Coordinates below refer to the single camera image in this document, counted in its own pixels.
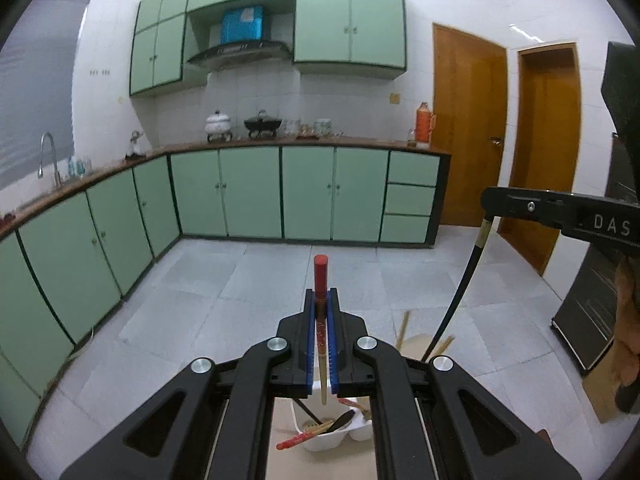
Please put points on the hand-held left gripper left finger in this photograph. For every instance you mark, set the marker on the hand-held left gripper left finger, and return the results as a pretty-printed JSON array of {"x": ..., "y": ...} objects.
[{"x": 312, "y": 350}]

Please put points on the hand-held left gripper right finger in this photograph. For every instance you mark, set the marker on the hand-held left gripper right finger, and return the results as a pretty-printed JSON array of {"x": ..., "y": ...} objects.
[{"x": 334, "y": 350}]

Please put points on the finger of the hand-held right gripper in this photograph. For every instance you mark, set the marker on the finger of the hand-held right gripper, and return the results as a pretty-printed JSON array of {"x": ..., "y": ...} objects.
[{"x": 525, "y": 207}]

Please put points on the black chopstick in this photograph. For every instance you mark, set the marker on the black chopstick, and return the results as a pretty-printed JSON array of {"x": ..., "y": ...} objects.
[
  {"x": 460, "y": 300},
  {"x": 307, "y": 411}
]

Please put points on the person's right hand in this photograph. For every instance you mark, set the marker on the person's right hand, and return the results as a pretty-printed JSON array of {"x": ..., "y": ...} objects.
[{"x": 627, "y": 330}]

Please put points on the brown wooden door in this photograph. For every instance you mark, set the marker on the brown wooden door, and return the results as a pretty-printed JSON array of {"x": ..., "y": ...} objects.
[
  {"x": 542, "y": 160},
  {"x": 467, "y": 125}
]

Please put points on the black spoon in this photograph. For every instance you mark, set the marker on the black spoon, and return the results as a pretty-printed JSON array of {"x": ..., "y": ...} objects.
[{"x": 341, "y": 420}]

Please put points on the black cabinet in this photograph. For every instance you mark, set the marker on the black cabinet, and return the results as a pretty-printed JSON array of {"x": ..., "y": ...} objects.
[{"x": 585, "y": 320}]

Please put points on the red thermos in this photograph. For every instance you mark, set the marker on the red thermos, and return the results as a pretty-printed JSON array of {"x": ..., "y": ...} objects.
[{"x": 425, "y": 122}]

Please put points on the green lower kitchen cabinets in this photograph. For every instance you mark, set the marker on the green lower kitchen cabinets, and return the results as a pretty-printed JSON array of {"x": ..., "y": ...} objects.
[{"x": 250, "y": 190}]

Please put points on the group of glass jars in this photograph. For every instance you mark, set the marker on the group of glass jars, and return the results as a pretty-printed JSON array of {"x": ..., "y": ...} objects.
[{"x": 320, "y": 127}]

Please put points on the black wok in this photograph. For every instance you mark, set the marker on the black wok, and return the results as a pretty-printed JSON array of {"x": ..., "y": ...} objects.
[{"x": 262, "y": 123}]

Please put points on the white cooking pot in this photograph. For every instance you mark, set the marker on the white cooking pot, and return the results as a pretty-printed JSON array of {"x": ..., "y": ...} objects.
[{"x": 218, "y": 124}]

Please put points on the green upper kitchen cabinet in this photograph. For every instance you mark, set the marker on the green upper kitchen cabinet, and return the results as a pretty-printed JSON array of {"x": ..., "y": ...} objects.
[
  {"x": 350, "y": 25},
  {"x": 155, "y": 50}
]

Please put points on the black range hood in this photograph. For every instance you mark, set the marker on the black range hood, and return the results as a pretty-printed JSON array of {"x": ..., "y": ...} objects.
[{"x": 240, "y": 51}]

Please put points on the chrome faucet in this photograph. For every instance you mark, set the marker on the chrome faucet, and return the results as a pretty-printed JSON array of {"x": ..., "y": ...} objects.
[{"x": 55, "y": 165}]

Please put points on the blue box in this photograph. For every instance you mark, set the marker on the blue box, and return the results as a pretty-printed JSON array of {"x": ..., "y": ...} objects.
[{"x": 242, "y": 25}]

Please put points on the grey window blind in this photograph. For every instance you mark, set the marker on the grey window blind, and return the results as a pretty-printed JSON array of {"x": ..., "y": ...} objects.
[{"x": 35, "y": 90}]

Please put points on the wall outlet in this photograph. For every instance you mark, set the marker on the wall outlet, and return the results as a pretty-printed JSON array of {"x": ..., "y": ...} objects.
[{"x": 395, "y": 98}]

